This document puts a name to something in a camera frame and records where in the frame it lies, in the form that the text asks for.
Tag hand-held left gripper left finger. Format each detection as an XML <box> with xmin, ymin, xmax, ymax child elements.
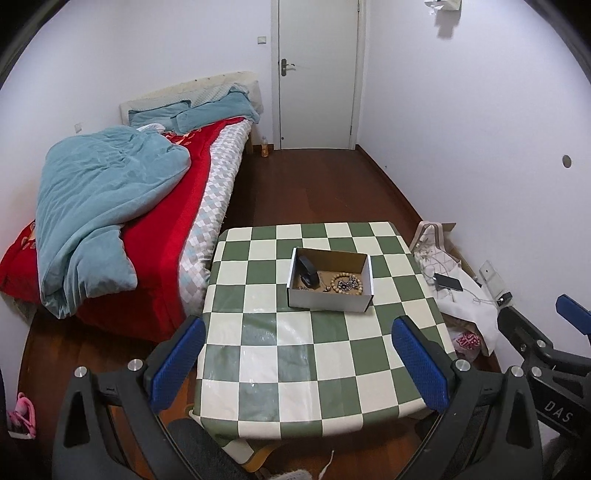
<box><xmin>52</xmin><ymin>315</ymin><xmax>207</xmax><ymax>480</ymax></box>

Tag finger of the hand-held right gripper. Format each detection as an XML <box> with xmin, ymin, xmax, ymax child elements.
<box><xmin>555</xmin><ymin>294</ymin><xmax>591</xmax><ymax>345</ymax></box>
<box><xmin>497</xmin><ymin>305</ymin><xmax>556</xmax><ymax>366</ymax></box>

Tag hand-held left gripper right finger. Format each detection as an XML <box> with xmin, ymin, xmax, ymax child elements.
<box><xmin>392</xmin><ymin>315</ymin><xmax>543</xmax><ymax>480</ymax></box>

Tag white cardboard box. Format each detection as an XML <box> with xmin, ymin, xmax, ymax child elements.
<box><xmin>287</xmin><ymin>247</ymin><xmax>374</xmax><ymax>314</ymax></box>

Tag wooden bead bracelet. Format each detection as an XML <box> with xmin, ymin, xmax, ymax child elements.
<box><xmin>329</xmin><ymin>272</ymin><xmax>363</xmax><ymax>295</ymax></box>

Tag black smart band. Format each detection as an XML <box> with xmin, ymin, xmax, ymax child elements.
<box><xmin>297</xmin><ymin>257</ymin><xmax>321</xmax><ymax>290</ymax></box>

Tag white plastic bag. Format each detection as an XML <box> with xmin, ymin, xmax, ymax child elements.
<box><xmin>435</xmin><ymin>285</ymin><xmax>502</xmax><ymax>357</ymax></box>

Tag red white bag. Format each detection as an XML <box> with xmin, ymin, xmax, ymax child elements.
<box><xmin>449</xmin><ymin>329</ymin><xmax>484</xmax><ymax>359</ymax></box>

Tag black smartphone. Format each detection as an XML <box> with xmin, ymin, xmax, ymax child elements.
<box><xmin>433</xmin><ymin>272</ymin><xmax>464</xmax><ymax>293</ymax></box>

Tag dark grey cloth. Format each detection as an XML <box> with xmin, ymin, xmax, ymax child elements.
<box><xmin>167</xmin><ymin>416</ymin><xmax>252</xmax><ymax>480</ymax></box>

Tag green white checkered tablecloth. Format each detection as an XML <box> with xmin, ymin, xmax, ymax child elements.
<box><xmin>193</xmin><ymin>222</ymin><xmax>454</xmax><ymax>440</ymax></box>

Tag white patterned tote bag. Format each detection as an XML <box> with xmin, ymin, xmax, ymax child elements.
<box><xmin>410</xmin><ymin>222</ymin><xmax>463</xmax><ymax>288</ymax></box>

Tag bed with red sheet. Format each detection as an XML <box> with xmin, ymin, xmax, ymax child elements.
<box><xmin>0</xmin><ymin>117</ymin><xmax>246</xmax><ymax>343</ymax></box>

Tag wooden table leg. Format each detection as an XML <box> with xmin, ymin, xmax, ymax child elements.
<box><xmin>246</xmin><ymin>442</ymin><xmax>274</xmax><ymax>472</ymax></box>

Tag diamond patterned bed sheet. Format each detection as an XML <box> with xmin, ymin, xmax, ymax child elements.
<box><xmin>178</xmin><ymin>121</ymin><xmax>256</xmax><ymax>320</ymax></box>

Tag pink slippers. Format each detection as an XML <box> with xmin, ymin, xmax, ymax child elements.
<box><xmin>8</xmin><ymin>392</ymin><xmax>38</xmax><ymax>438</ymax></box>

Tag blue quilt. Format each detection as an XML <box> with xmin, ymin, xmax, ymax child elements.
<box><xmin>36</xmin><ymin>124</ymin><xmax>193</xmax><ymax>319</ymax></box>

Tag blue pillow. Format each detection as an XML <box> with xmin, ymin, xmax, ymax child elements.
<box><xmin>128</xmin><ymin>99</ymin><xmax>193</xmax><ymax>131</ymax></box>

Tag blue folded blanket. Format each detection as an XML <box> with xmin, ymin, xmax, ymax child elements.
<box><xmin>177</xmin><ymin>87</ymin><xmax>262</xmax><ymax>133</ymax></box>

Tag white door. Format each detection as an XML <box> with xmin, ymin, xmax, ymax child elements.
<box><xmin>270</xmin><ymin>0</ymin><xmax>368</xmax><ymax>151</ymax></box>

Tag white wall socket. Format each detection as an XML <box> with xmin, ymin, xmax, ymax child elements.
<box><xmin>479</xmin><ymin>260</ymin><xmax>505</xmax><ymax>292</ymax></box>

